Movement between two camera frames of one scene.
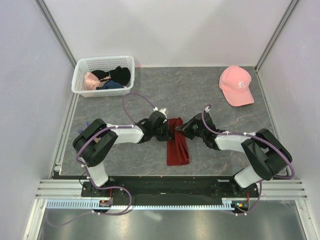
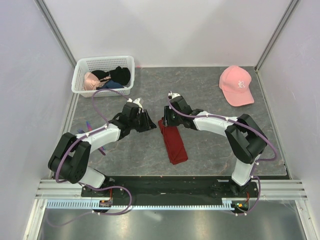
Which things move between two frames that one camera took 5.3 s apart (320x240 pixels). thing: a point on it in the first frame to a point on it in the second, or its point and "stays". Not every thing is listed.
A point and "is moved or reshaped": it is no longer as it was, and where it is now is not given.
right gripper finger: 180,128 to 164,121
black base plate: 171,186 stays
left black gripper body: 162,134 to 139,123
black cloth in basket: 120,74 stays
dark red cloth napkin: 177,153 is moved or reshaped
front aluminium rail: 71,189 stays
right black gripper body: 193,131 to 173,119
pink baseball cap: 234,82 stays
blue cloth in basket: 110,84 stays
